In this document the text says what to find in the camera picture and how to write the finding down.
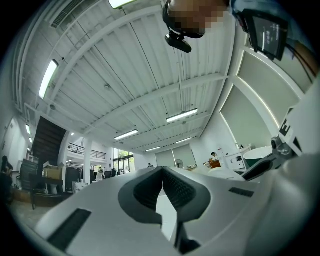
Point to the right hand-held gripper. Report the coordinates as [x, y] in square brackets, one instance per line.
[305, 120]

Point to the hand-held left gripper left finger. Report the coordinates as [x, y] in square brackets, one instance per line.
[130, 197]

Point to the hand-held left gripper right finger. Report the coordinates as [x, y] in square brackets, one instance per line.
[195, 200]

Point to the white and green bathtub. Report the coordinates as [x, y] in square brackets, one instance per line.
[257, 153]

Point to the white cabinet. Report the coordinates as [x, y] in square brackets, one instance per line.
[236, 158]

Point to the standing fan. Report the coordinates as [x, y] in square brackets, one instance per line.
[178, 163]

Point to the grey window blind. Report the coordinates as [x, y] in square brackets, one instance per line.
[175, 156]

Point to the white pillar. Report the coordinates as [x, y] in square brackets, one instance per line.
[87, 162]

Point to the long ceiling light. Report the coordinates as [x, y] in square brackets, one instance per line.
[183, 140]
[181, 115]
[126, 134]
[48, 78]
[120, 3]

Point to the balcony railing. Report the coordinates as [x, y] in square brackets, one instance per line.
[85, 151]

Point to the dark desk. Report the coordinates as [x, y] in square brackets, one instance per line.
[50, 192]

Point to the cardboard box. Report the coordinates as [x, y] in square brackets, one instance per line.
[53, 172]

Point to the dark wooden staircase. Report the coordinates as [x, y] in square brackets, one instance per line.
[48, 138]

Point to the black office chair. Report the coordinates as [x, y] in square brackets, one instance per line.
[27, 175]

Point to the black display device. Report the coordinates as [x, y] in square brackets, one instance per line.
[268, 31]

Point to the person's head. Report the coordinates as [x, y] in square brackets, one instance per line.
[192, 15]

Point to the ceiling air vent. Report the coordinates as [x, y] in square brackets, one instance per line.
[65, 13]

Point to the black head-mounted camera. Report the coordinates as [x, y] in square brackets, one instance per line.
[178, 42]

